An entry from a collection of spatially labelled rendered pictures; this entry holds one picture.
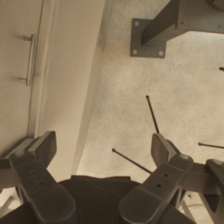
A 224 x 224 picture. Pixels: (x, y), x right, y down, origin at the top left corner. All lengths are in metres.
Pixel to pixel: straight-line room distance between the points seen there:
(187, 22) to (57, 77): 0.46
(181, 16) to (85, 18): 0.31
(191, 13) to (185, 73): 1.04
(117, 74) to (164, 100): 0.49
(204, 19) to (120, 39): 0.94
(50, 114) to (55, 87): 0.11
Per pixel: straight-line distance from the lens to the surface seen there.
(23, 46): 0.55
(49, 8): 0.64
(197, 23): 0.56
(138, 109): 1.48
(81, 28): 0.63
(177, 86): 1.54
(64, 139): 0.69
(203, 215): 1.69
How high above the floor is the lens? 1.40
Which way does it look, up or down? 74 degrees down
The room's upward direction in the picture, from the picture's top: 177 degrees clockwise
